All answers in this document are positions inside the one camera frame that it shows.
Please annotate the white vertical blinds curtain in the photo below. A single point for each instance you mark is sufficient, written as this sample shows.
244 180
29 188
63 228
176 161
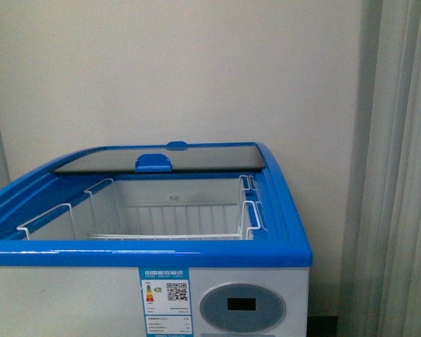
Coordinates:
380 284

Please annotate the energy label sticker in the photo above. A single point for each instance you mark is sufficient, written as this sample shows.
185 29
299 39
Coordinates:
166 299

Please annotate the sliding glass freezer lid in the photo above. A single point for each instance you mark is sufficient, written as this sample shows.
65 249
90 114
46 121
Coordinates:
168 160

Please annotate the grey oval control panel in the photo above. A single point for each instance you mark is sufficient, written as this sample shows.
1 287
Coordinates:
242 308

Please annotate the white chest freezer blue rim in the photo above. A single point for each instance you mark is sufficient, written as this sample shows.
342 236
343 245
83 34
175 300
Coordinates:
92 287

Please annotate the white wire freezer basket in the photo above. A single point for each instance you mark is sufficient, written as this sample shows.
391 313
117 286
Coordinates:
154 210

